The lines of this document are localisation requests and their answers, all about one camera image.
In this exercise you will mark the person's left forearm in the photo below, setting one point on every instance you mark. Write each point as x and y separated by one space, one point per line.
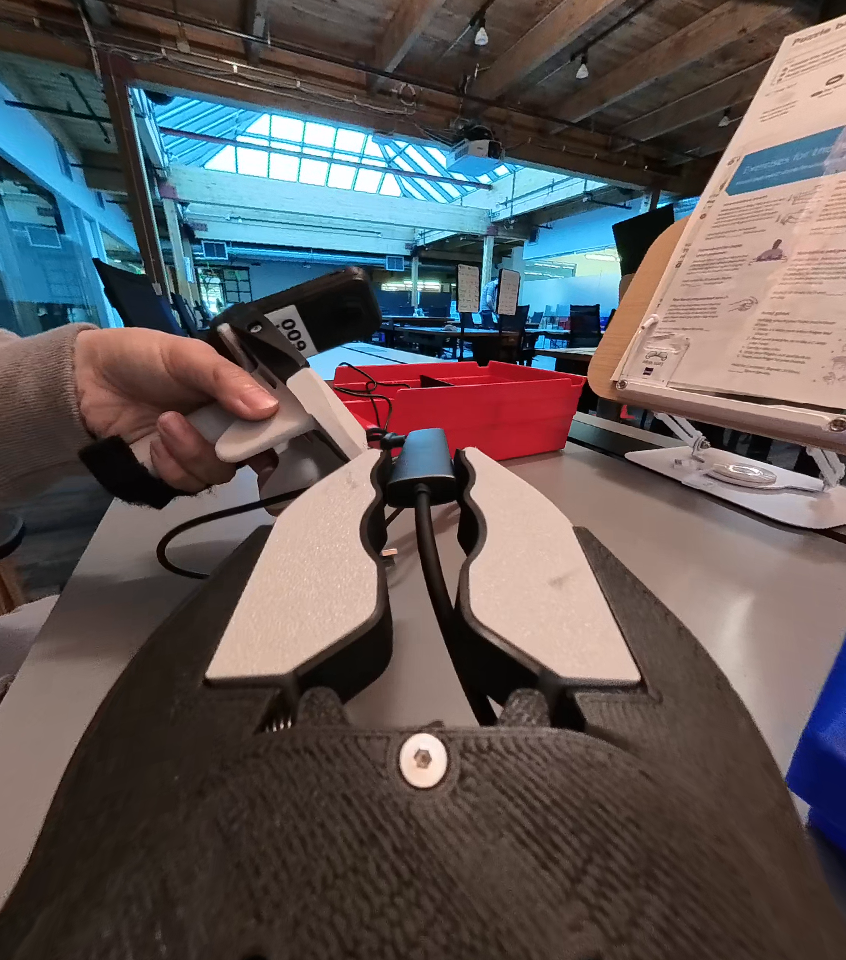
10 405

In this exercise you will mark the black monitor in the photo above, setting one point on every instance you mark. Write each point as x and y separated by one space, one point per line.
640 236

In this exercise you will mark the printed instruction sheet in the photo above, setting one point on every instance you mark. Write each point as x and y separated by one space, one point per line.
805 300

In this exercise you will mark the grey desk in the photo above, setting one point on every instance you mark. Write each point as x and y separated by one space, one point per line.
693 592

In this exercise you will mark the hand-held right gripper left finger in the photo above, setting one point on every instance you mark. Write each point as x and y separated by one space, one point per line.
303 585

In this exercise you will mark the wooden document stand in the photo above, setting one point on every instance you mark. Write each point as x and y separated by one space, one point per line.
738 416

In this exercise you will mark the red plastic bin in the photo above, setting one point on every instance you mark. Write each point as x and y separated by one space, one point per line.
483 409

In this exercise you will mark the ceiling track light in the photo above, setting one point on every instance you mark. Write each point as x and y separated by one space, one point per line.
582 69
480 33

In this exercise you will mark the person's left hand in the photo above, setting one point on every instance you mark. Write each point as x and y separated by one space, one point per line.
138 382

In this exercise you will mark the white ceiling projector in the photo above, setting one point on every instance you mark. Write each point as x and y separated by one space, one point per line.
477 154

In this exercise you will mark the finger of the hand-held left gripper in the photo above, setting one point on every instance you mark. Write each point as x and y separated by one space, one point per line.
333 412

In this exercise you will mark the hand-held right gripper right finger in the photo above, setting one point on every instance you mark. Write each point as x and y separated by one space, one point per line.
543 592

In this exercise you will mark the white standing board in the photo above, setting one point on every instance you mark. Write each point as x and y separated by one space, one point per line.
508 292
467 289

